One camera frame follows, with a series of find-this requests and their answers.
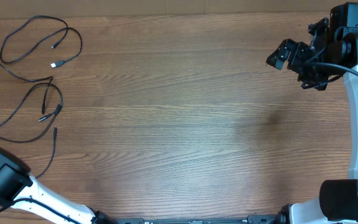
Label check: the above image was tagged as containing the black USB-A cable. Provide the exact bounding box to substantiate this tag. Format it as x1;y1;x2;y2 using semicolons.
0;15;83;68

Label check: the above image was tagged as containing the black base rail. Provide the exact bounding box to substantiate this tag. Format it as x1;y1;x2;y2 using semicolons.
113;215;276;224

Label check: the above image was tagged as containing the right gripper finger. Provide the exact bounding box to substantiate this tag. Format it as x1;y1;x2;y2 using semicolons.
266;39;295;70
287;42;308;70

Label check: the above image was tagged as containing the black USB-C cable long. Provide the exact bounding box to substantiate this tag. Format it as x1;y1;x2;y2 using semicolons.
0;103;63;179

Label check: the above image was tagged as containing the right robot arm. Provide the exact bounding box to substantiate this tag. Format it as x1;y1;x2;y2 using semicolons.
266;2;358;223

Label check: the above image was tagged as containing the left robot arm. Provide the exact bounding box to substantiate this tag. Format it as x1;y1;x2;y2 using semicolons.
0;148;115;224

